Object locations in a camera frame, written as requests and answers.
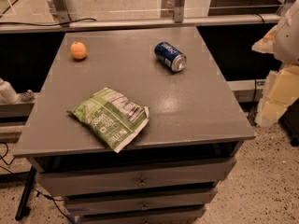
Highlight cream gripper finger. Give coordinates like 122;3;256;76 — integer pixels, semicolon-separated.
251;26;277;54
255;64;299;127

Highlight blue pepsi can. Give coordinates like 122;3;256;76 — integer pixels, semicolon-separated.
154;41;187;72

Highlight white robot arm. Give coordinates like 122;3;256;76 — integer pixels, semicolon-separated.
251;0;299;127

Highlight grey drawer cabinet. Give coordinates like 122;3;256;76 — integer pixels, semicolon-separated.
14;28;254;224

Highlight green chip bag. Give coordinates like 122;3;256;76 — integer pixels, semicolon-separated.
68;88;150;153

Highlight bottom grey drawer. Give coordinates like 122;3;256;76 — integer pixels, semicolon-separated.
81;205;206;224

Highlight grey drawer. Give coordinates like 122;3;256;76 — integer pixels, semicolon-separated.
81;205;206;224
36;158;236;196
65;188;217;216

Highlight orange fruit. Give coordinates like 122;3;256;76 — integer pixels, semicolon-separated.
70;42;87;60

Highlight top grey drawer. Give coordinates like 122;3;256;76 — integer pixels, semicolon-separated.
36;158;236;196

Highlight middle grey drawer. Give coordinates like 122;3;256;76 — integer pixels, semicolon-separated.
65;188;217;216

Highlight white pipe fitting left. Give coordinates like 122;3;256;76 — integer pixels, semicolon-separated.
0;78;19;104

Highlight black metal leg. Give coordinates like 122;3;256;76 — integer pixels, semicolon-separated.
15;167;36;221

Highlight black cable on rail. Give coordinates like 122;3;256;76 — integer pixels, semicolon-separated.
0;17;98;27

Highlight left metal post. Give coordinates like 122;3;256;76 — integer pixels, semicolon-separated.
52;0;79;23

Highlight horizontal metal rail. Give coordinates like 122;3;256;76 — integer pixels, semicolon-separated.
0;14;280;34

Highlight black floor cable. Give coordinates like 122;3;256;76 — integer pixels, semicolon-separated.
0;141;76;224

